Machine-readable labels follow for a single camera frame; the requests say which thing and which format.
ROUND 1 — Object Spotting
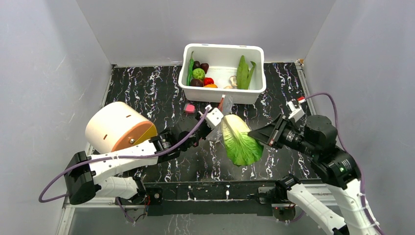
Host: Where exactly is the green napa cabbage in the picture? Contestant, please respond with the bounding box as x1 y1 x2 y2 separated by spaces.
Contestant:
221 114 263 166

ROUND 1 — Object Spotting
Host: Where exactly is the beige mushroom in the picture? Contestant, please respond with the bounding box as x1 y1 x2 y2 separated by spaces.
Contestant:
225 75 237 89

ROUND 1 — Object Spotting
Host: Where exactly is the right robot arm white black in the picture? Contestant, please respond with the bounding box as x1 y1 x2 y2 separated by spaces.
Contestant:
248 115 383 235

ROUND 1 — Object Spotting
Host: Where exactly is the green leafy vegetable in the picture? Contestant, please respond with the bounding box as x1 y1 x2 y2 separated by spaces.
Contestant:
236 55 256 90

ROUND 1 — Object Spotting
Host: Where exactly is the dark red fruit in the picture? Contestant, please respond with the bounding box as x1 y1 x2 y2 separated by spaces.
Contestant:
200 63 209 73

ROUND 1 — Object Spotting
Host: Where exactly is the green bumpy fruit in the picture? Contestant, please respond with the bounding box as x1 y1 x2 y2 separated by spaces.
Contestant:
192 68 206 80

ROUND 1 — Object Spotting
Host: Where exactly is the white plastic bin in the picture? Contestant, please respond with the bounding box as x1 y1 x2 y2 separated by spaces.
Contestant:
177 43 267 104

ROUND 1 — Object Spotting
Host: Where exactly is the dark purple fruit front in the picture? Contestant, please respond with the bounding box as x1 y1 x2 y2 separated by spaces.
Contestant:
189 78 204 87

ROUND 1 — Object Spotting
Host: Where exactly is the white cylindrical drum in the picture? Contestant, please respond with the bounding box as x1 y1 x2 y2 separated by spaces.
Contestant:
85 101 158 154

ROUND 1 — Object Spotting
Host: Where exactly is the clear zip top bag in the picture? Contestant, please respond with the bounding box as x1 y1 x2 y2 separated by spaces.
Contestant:
207 94 233 142

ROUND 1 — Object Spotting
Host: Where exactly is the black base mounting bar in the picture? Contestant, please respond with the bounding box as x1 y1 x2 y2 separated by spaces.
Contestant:
144 180 296 221

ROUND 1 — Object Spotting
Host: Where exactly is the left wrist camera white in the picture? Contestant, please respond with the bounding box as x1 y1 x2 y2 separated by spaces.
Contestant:
205 105 224 130

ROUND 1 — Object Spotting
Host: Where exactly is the pink small cube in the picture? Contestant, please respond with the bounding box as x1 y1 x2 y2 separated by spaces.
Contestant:
184 103 195 114

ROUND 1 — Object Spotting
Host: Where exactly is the orange fruit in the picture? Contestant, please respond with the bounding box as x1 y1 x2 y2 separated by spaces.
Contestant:
204 84 218 88

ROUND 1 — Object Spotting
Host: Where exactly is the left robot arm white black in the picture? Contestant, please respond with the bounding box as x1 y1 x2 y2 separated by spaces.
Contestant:
64 114 221 205

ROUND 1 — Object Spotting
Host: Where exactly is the red tomato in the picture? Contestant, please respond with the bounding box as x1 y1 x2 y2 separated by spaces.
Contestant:
203 77 214 87

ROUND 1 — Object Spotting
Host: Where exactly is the long green chili pepper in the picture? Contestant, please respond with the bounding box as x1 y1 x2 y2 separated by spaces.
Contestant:
186 52 194 86

